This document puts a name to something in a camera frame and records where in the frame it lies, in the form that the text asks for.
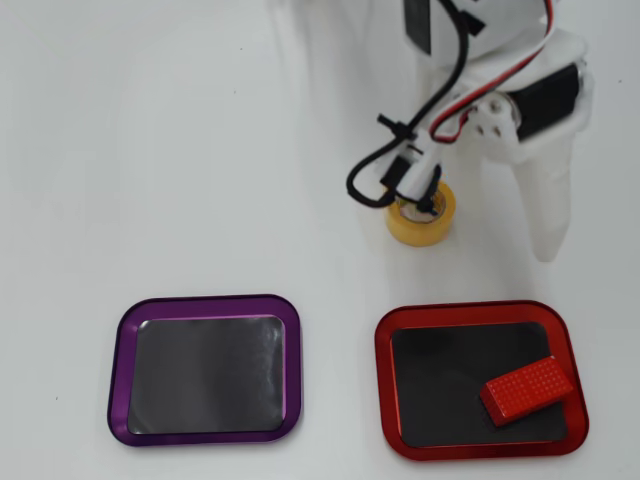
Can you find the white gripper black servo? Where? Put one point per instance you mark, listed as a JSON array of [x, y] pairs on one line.
[[542, 95]]

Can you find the red studded rectangular block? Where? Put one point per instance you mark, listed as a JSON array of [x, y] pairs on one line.
[[525, 390]]

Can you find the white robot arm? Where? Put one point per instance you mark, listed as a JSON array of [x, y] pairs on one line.
[[500, 25]]

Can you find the yellow masking tape roll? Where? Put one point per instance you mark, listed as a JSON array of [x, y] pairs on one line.
[[425, 232]]

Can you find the red metal tray black mat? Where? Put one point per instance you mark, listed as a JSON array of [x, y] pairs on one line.
[[440, 385]]

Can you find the purple metal tray black mat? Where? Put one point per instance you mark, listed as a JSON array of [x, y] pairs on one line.
[[205, 372]]

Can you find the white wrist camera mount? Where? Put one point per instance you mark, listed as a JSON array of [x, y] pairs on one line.
[[417, 167]]

